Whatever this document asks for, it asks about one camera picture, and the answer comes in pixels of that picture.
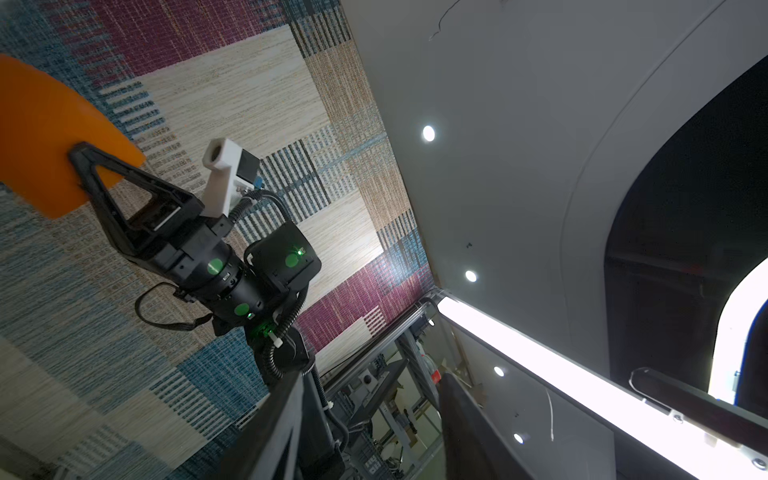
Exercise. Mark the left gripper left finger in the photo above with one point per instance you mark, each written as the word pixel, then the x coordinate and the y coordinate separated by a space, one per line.
pixel 268 446

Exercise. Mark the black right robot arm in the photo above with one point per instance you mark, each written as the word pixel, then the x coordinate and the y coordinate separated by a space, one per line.
pixel 237 251

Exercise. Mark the curved ceiling light strip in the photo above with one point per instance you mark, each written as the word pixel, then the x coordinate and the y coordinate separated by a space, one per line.
pixel 685 445

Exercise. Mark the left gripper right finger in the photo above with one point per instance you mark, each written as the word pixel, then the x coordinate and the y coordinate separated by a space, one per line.
pixel 474 449

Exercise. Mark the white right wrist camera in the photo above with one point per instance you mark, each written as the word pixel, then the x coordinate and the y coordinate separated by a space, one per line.
pixel 233 172

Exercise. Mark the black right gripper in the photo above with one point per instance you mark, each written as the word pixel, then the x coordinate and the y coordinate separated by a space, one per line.
pixel 154 224

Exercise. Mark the orange wine glass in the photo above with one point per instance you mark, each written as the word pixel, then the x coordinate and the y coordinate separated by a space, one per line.
pixel 42 119

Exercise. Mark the round ceiling spot light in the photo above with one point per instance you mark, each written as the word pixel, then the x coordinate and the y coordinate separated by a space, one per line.
pixel 428 133

